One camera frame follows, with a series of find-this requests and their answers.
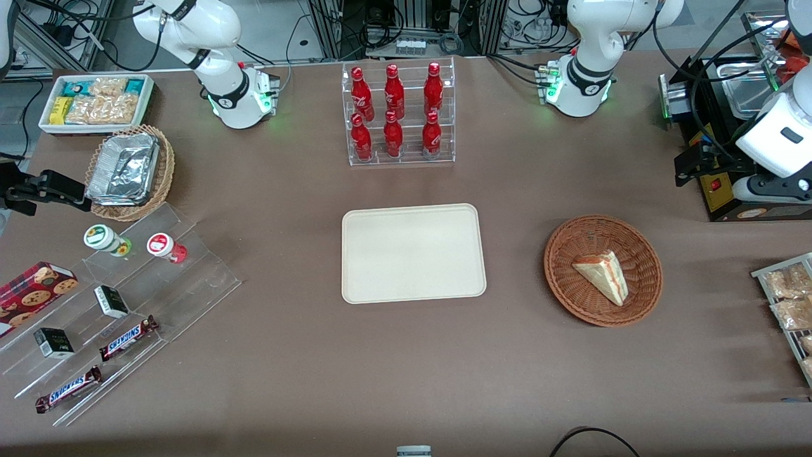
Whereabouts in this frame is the triangular sandwich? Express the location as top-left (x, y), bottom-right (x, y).
top-left (572, 250), bottom-right (629, 307)

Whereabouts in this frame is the light oval wicker basket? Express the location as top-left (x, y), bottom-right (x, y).
top-left (85, 124), bottom-right (176, 222)

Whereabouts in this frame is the brown round wicker basket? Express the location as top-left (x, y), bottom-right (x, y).
top-left (544, 215), bottom-right (664, 328)

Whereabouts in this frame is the cream plastic serving tray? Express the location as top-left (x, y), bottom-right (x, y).
top-left (341, 203), bottom-right (488, 305)

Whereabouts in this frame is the black hot food display machine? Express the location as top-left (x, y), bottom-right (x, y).
top-left (660, 11), bottom-right (812, 223)

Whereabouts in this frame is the steel food pan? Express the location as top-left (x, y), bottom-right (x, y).
top-left (716, 60), bottom-right (780, 119)

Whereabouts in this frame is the grey box with green light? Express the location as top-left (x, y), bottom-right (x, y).
top-left (658, 72), bottom-right (691, 126)

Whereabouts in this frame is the stack of foil trays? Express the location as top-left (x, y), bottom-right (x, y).
top-left (86, 133), bottom-right (160, 206)

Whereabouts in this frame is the green lidded cup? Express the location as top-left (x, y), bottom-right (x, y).
top-left (83, 223), bottom-right (133, 257)

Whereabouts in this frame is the large clear cracker bag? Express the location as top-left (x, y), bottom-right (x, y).
top-left (65, 94), bottom-right (139, 126)

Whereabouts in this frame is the red tartan cookie box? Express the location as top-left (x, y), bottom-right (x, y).
top-left (0, 261), bottom-right (79, 338)

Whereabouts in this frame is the small clear cracker bag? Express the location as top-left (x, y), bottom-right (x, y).
top-left (89, 77), bottom-right (129, 100)

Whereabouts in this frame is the red lidded cup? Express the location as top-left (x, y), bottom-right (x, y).
top-left (147, 232), bottom-right (188, 265)

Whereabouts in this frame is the small black carton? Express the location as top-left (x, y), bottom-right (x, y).
top-left (93, 285), bottom-right (130, 319)
top-left (33, 327), bottom-right (75, 360)

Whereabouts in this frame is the white rectangular snack bin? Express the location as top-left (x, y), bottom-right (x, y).
top-left (38, 74), bottom-right (157, 138)

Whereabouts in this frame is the clear acrylic stepped display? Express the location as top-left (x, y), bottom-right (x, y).
top-left (0, 202), bottom-right (242, 427)

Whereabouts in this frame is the snickers chocolate bar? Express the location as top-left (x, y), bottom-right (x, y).
top-left (35, 365), bottom-right (103, 414)
top-left (99, 315), bottom-right (160, 363)

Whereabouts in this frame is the red cola bottle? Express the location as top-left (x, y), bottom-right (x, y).
top-left (383, 110), bottom-right (404, 159)
top-left (350, 67), bottom-right (376, 123)
top-left (421, 111), bottom-right (443, 158)
top-left (350, 113), bottom-right (374, 161)
top-left (423, 62), bottom-right (444, 116)
top-left (384, 63), bottom-right (406, 121)

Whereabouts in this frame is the clear acrylic bottle rack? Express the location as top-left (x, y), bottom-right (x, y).
top-left (341, 56), bottom-right (457, 168)

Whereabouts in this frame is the black cable loop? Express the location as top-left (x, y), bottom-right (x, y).
top-left (548, 426), bottom-right (641, 457)

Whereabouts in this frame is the aluminium profile frame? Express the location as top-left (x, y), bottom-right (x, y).
top-left (308, 0), bottom-right (508, 62)

